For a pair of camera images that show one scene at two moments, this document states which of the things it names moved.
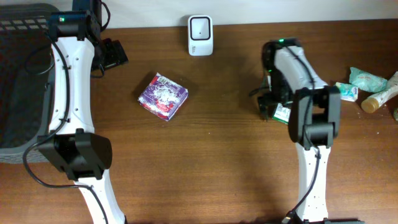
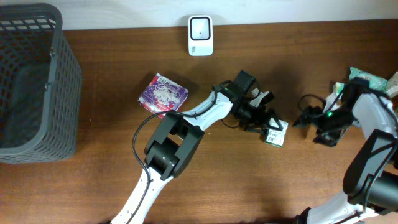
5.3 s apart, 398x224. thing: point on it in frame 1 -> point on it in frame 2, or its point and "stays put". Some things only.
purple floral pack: x=163 y=97 stays put
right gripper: x=264 y=99 -> x=328 y=137
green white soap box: x=282 y=114 -> x=276 y=137
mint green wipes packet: x=367 y=81 stays put
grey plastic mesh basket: x=25 y=54 stays put
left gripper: x=115 y=53 -> x=258 y=118
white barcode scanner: x=200 y=32 stays put
